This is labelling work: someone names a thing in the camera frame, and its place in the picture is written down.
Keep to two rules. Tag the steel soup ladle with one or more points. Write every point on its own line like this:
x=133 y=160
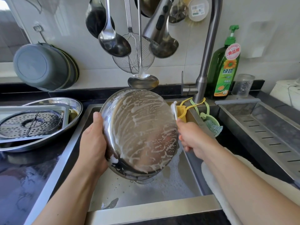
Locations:
x=114 y=43

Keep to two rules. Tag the person's right forearm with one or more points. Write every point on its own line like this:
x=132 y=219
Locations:
x=253 y=187

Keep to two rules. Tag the round steel pan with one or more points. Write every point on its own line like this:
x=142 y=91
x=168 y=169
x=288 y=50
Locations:
x=140 y=133

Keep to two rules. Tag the rectangular steel tray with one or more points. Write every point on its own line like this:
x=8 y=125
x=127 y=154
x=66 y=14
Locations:
x=47 y=110

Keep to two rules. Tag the hanging steel ladles and skimmer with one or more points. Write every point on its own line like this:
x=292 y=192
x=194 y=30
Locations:
x=96 y=18

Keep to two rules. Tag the person's left forearm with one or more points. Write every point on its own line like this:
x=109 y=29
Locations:
x=65 y=199

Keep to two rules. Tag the grey hanging basin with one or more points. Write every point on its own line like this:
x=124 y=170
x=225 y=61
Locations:
x=40 y=67

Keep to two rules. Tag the black round steamer rack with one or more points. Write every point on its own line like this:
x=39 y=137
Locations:
x=30 y=124

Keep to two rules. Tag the green dish soap bottle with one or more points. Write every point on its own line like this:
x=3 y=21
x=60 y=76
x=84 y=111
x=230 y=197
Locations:
x=225 y=68

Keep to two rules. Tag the clear plastic cup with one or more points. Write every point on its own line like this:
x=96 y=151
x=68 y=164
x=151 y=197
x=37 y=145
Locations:
x=243 y=85

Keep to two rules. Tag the steel gooseneck faucet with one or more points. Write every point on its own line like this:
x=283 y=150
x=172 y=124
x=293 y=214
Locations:
x=208 y=44

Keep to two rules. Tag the white cleaning brush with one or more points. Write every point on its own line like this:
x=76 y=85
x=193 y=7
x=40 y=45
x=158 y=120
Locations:
x=174 y=110

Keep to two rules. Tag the round steel basin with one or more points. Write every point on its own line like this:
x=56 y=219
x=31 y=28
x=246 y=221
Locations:
x=72 y=110

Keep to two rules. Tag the steel wall hook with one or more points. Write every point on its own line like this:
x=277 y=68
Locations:
x=39 y=32

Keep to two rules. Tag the person's left hand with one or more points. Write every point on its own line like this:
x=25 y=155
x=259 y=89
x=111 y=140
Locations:
x=93 y=147

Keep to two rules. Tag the person's right hand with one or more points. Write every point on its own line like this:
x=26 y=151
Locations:
x=194 y=137

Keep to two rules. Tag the stainless steel sink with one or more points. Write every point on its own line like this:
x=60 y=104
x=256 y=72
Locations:
x=164 y=185

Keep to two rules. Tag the white dish rag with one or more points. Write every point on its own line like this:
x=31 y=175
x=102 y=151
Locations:
x=220 y=185

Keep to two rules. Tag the steel sink drain tray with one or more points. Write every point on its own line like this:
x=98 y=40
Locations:
x=267 y=133

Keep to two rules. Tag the yellow hanging sink cup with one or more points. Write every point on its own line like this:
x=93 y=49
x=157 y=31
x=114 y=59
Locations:
x=183 y=112

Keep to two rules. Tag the dark green hanging basin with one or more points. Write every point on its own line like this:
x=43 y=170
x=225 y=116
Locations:
x=72 y=68

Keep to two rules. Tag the white dish brush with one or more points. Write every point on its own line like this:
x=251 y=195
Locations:
x=198 y=9

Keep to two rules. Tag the green hanging sponge holder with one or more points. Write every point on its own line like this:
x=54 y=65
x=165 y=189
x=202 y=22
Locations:
x=211 y=121

